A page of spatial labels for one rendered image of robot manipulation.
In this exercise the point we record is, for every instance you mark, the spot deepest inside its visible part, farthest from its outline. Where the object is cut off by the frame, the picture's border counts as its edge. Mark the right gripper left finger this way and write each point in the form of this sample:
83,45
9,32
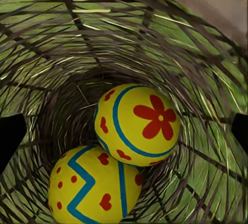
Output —
12,132

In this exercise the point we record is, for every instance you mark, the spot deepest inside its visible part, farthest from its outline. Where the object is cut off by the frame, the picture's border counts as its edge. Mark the wicker basket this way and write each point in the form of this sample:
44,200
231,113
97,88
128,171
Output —
115,59

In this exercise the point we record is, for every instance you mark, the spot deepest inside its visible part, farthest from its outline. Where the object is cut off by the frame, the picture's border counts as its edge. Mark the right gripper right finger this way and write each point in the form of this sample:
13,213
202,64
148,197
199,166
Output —
240,130

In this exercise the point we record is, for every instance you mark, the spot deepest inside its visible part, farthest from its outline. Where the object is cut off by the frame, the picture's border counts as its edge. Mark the easter egg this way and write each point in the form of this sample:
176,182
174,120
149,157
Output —
89,186
137,124

